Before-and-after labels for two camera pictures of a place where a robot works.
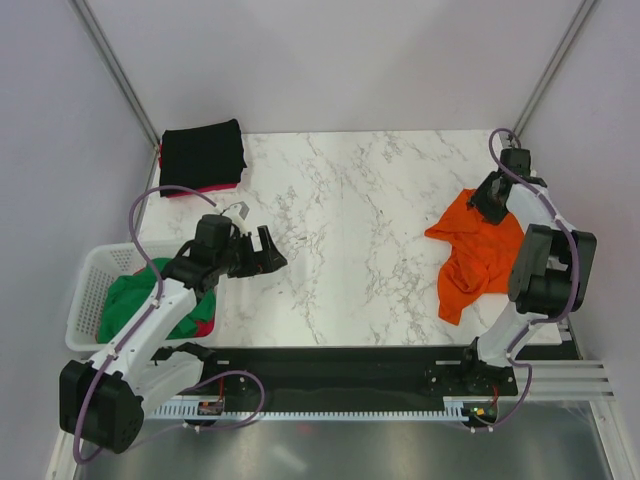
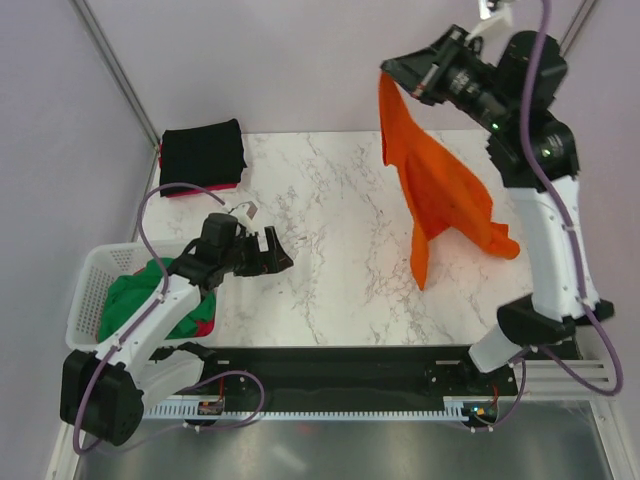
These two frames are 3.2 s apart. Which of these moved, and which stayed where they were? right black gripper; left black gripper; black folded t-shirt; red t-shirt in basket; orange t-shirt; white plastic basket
Moved: right black gripper; orange t-shirt
Stayed: white plastic basket; left black gripper; red t-shirt in basket; black folded t-shirt
